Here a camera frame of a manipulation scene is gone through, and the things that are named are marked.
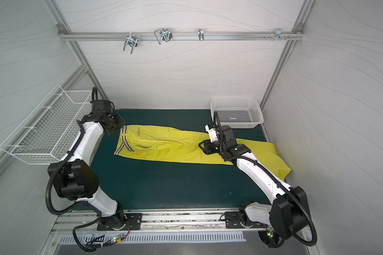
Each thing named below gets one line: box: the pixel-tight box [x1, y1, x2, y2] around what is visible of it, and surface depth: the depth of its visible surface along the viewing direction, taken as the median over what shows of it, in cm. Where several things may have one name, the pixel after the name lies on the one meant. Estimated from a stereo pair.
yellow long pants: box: [114, 125, 291, 181], surface depth 97 cm
